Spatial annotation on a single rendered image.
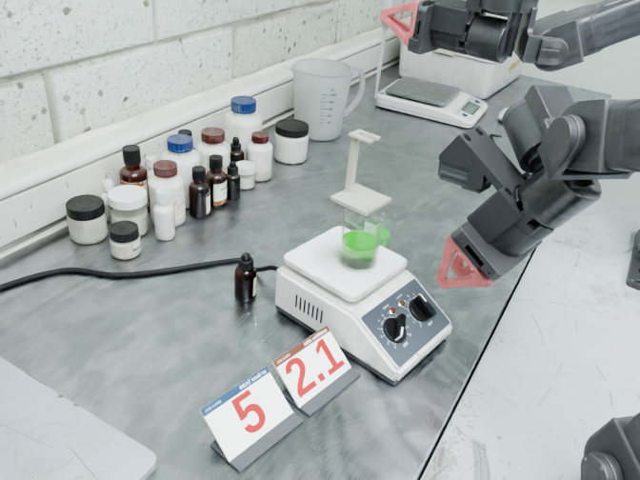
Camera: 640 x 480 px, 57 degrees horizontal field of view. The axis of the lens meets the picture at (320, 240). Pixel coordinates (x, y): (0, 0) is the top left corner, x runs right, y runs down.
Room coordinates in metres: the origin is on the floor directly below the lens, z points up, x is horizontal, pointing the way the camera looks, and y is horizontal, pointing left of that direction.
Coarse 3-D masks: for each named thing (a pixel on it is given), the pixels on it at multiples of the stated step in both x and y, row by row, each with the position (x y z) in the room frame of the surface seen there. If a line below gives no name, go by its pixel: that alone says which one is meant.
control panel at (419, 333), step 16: (416, 288) 0.62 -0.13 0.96; (384, 304) 0.57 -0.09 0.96; (432, 304) 0.60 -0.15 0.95; (368, 320) 0.54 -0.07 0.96; (384, 320) 0.55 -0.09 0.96; (416, 320) 0.57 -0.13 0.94; (432, 320) 0.58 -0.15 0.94; (448, 320) 0.59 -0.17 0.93; (384, 336) 0.53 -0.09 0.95; (416, 336) 0.55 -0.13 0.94; (432, 336) 0.56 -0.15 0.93; (400, 352) 0.52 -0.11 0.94
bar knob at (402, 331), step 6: (390, 318) 0.55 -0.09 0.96; (396, 318) 0.55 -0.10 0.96; (402, 318) 0.54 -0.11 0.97; (384, 324) 0.54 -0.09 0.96; (390, 324) 0.54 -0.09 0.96; (396, 324) 0.54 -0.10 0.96; (402, 324) 0.54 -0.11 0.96; (384, 330) 0.53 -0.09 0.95; (390, 330) 0.54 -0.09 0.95; (396, 330) 0.53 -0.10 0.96; (402, 330) 0.53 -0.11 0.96; (390, 336) 0.53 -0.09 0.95; (396, 336) 0.52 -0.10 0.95; (402, 336) 0.52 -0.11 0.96; (396, 342) 0.53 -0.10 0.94
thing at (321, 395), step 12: (336, 372) 0.50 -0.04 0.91; (348, 372) 0.51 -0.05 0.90; (288, 384) 0.46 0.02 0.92; (324, 384) 0.48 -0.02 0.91; (336, 384) 0.49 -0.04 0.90; (348, 384) 0.49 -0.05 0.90; (288, 396) 0.46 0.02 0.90; (312, 396) 0.47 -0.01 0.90; (324, 396) 0.47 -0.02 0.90; (300, 408) 0.45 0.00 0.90; (312, 408) 0.45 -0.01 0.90
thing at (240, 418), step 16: (256, 384) 0.45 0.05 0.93; (272, 384) 0.45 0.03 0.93; (240, 400) 0.42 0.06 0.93; (256, 400) 0.43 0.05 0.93; (272, 400) 0.44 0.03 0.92; (208, 416) 0.40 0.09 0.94; (224, 416) 0.40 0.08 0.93; (240, 416) 0.41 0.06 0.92; (256, 416) 0.42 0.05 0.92; (272, 416) 0.43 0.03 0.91; (224, 432) 0.39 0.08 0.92; (240, 432) 0.40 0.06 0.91; (256, 432) 0.40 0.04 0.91
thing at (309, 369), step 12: (324, 336) 0.53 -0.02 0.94; (312, 348) 0.51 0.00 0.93; (324, 348) 0.52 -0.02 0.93; (336, 348) 0.53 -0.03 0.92; (288, 360) 0.49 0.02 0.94; (300, 360) 0.49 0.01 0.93; (312, 360) 0.50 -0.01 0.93; (324, 360) 0.51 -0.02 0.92; (336, 360) 0.52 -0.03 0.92; (288, 372) 0.47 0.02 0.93; (300, 372) 0.48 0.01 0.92; (312, 372) 0.49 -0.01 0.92; (324, 372) 0.49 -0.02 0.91; (300, 384) 0.47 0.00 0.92; (312, 384) 0.48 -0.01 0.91; (300, 396) 0.46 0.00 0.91
